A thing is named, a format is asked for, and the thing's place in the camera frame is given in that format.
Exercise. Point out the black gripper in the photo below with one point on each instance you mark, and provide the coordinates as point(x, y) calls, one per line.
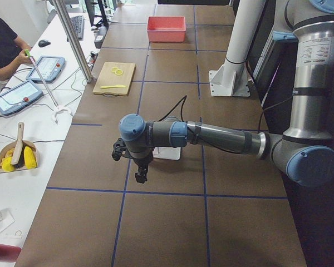
point(141, 161)

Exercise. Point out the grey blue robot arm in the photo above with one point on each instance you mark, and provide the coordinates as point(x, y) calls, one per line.
point(302, 151)

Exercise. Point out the white towel rack tray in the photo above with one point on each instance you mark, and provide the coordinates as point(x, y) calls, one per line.
point(168, 153)

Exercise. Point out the yellow plastic knife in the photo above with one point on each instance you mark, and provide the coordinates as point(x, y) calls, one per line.
point(112, 86)

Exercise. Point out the wooden cutting board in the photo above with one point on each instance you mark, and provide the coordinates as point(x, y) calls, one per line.
point(106, 77)

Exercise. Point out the silver reacher grabber stick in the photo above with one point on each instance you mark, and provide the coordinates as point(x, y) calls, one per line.
point(58, 108)

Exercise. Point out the yellow cloth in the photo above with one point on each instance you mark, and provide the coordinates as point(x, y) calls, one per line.
point(27, 160)

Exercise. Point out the wooden hand brush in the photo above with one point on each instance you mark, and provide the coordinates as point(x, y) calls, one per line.
point(17, 159)

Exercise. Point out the wooden dustpan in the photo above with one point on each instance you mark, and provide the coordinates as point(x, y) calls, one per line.
point(12, 145)

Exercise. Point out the lower teach pendant tablet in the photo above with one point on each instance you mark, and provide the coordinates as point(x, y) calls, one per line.
point(19, 97)

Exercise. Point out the teach pendant tablet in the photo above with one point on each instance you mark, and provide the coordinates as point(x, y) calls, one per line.
point(19, 97)
point(50, 67)

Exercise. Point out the upper teach pendant tablet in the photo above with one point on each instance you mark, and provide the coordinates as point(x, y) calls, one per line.
point(50, 67)

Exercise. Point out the pink plastic bin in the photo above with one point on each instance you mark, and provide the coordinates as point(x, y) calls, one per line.
point(167, 29)

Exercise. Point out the red object at corner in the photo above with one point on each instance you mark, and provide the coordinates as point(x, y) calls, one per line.
point(9, 253)

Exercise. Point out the black computer mouse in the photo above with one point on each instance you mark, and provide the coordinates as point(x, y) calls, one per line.
point(43, 43)

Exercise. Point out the black keyboard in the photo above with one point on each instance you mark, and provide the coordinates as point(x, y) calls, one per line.
point(78, 26)

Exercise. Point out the person in black shirt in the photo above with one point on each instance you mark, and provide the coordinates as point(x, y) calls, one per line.
point(12, 51)

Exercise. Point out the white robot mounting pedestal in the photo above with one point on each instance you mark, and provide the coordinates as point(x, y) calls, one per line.
point(230, 80)

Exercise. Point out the aluminium frame post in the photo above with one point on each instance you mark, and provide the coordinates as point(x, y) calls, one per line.
point(73, 40)

